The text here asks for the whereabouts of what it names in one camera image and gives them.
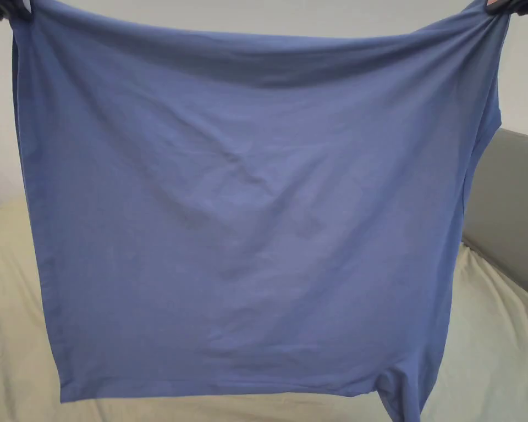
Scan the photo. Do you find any blue shirt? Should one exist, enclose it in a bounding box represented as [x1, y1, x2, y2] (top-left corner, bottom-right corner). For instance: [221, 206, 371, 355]
[9, 0, 511, 422]

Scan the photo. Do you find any grey padded headboard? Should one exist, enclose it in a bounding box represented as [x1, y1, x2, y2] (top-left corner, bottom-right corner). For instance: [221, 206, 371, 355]
[461, 127, 528, 304]

